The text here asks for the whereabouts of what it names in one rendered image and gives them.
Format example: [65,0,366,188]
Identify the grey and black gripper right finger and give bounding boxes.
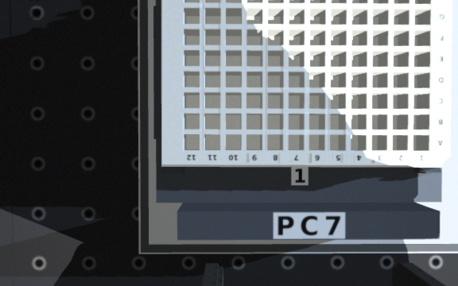
[392,263,445,286]

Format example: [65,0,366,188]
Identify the white well plate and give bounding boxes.
[161,0,452,168]

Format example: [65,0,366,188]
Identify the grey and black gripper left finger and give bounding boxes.
[202,263,223,286]

